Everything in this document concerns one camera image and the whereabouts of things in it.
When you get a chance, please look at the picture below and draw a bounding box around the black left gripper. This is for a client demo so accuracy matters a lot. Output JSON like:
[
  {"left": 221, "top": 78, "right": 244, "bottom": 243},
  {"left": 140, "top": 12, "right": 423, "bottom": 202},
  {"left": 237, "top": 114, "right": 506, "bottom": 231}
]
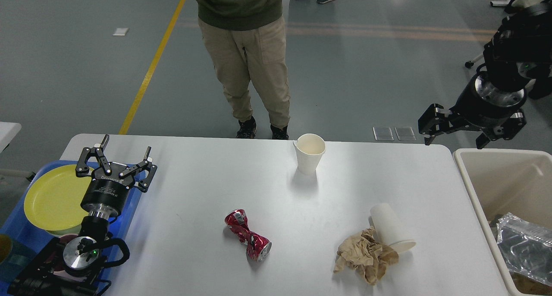
[{"left": 75, "top": 135, "right": 158, "bottom": 221}]

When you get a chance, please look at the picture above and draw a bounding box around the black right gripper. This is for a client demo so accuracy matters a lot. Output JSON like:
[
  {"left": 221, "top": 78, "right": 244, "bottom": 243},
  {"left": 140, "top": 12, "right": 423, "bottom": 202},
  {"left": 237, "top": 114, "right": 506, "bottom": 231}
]
[{"left": 417, "top": 72, "right": 527, "bottom": 150}]

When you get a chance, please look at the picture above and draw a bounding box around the yellow plastic plate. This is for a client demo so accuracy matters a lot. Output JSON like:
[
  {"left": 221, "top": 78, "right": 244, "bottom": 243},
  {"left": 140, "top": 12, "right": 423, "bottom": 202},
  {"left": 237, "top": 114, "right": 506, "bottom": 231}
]
[{"left": 24, "top": 165, "right": 90, "bottom": 231}]

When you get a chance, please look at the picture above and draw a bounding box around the dark teal mug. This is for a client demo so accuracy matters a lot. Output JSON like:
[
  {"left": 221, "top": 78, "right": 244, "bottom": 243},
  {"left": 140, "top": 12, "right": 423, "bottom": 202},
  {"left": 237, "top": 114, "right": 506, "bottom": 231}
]
[{"left": 0, "top": 234, "right": 36, "bottom": 283}]

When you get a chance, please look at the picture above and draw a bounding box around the aluminium foil tray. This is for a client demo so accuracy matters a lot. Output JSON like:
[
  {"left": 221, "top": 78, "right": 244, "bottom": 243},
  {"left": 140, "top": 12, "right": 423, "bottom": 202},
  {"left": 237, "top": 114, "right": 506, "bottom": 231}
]
[{"left": 496, "top": 213, "right": 552, "bottom": 286}]

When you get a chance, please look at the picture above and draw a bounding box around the white paper cup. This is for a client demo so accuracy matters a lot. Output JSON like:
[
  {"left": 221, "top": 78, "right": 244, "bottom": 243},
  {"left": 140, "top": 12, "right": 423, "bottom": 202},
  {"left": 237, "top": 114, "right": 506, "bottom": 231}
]
[
  {"left": 370, "top": 202, "right": 416, "bottom": 254},
  {"left": 293, "top": 133, "right": 326, "bottom": 175}
]

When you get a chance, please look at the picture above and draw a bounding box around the large brown paper bag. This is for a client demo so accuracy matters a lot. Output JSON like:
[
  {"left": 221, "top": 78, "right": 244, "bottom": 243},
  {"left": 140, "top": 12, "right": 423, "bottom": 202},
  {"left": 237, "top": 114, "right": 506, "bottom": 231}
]
[{"left": 509, "top": 272, "right": 552, "bottom": 296}]

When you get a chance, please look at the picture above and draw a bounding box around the clear plastic wrap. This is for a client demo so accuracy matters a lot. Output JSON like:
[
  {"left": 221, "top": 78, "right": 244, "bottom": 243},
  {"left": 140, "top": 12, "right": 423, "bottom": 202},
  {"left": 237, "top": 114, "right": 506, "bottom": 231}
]
[{"left": 488, "top": 214, "right": 504, "bottom": 241}]

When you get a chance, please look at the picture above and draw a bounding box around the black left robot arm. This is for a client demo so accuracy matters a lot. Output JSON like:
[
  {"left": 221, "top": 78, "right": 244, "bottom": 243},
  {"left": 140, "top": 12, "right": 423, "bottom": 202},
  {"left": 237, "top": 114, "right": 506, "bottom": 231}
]
[{"left": 6, "top": 135, "right": 158, "bottom": 296}]

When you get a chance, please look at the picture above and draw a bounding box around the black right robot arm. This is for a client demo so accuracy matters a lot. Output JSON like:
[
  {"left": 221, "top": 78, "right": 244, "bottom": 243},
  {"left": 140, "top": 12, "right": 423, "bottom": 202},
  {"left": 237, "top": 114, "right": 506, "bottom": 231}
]
[{"left": 418, "top": 0, "right": 552, "bottom": 150}]

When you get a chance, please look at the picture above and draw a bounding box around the office chair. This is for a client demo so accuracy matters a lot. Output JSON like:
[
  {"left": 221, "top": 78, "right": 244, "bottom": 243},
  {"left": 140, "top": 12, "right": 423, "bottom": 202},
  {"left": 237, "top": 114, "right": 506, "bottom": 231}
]
[{"left": 464, "top": 51, "right": 485, "bottom": 69}]

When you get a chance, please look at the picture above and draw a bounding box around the beige plastic bin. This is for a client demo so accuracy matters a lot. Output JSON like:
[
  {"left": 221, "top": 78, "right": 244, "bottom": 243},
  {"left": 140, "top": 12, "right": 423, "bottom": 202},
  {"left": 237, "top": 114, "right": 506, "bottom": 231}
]
[{"left": 453, "top": 148, "right": 552, "bottom": 296}]

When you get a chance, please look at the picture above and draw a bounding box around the pale green plate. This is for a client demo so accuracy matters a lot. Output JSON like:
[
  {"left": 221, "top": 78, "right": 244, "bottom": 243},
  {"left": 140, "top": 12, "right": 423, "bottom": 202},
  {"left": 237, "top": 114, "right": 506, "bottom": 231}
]
[{"left": 46, "top": 224, "right": 81, "bottom": 237}]

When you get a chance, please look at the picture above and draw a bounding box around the white side table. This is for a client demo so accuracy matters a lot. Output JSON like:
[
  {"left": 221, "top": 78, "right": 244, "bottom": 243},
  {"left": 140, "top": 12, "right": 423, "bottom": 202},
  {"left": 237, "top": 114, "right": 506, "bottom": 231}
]
[{"left": 0, "top": 122, "right": 22, "bottom": 152}]

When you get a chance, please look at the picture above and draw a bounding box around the lying white paper cup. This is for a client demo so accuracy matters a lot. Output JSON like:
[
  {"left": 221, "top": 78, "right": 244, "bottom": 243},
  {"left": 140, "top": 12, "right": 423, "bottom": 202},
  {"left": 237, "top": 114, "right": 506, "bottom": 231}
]
[{"left": 370, "top": 202, "right": 416, "bottom": 254}]

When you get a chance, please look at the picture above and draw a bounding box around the crushed red soda can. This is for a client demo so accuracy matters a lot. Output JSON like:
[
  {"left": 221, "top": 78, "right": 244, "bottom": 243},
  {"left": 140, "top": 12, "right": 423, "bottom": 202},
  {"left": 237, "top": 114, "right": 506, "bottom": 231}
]
[{"left": 224, "top": 209, "right": 272, "bottom": 262}]

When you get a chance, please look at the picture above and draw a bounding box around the crumpled brown paper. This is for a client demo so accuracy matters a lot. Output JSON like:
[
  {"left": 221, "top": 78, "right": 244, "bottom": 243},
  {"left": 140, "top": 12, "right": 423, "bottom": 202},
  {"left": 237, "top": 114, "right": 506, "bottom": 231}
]
[{"left": 333, "top": 226, "right": 399, "bottom": 286}]

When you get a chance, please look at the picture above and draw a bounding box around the person in green sweater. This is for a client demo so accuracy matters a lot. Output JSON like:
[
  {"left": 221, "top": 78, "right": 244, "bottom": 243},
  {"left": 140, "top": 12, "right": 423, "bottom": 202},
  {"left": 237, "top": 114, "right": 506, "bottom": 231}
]
[{"left": 195, "top": 0, "right": 290, "bottom": 140}]

